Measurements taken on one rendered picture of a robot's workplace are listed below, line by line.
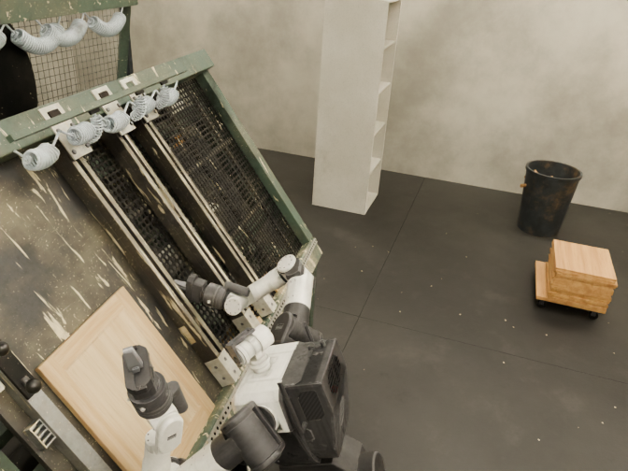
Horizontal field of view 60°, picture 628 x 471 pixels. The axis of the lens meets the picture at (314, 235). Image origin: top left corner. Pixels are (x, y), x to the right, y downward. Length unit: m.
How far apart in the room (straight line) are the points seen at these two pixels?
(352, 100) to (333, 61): 0.40
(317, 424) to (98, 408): 0.66
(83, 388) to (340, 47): 4.18
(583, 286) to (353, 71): 2.71
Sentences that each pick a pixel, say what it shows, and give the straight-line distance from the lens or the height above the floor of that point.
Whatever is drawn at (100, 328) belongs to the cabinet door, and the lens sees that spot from 1.89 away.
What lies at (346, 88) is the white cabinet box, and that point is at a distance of 5.39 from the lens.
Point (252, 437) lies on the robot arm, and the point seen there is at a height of 1.34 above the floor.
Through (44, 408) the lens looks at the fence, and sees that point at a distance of 1.69.
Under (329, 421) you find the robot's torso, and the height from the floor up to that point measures 1.29.
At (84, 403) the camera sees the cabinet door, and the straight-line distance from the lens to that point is 1.79.
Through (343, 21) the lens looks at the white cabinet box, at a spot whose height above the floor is 1.85.
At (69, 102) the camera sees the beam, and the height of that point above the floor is 1.90.
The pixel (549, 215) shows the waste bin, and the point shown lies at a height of 0.25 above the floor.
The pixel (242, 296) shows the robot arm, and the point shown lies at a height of 1.25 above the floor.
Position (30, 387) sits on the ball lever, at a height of 1.44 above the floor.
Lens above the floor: 2.42
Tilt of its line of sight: 28 degrees down
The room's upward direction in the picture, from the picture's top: 4 degrees clockwise
